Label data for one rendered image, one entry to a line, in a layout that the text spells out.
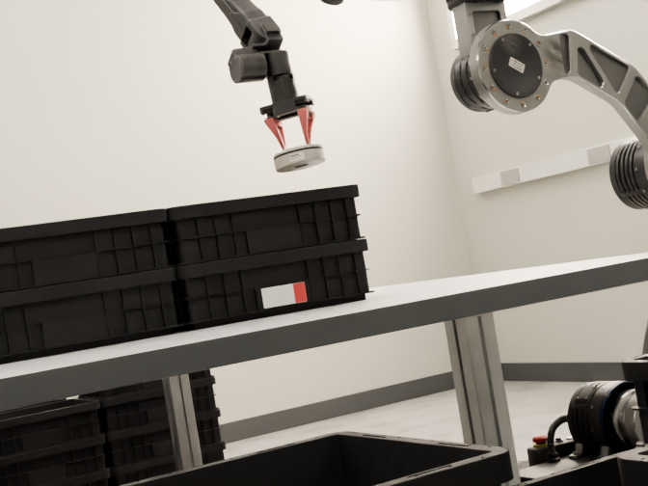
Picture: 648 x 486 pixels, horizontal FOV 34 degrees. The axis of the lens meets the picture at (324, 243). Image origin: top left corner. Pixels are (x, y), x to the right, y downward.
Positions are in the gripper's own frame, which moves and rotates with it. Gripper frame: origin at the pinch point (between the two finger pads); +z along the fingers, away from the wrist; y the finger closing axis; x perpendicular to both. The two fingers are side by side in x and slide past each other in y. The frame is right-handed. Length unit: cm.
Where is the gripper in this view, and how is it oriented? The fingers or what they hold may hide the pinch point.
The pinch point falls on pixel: (296, 146)
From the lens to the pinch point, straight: 217.1
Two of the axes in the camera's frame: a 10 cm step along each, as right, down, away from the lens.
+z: 2.3, 9.7, -0.8
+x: 2.6, 0.2, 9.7
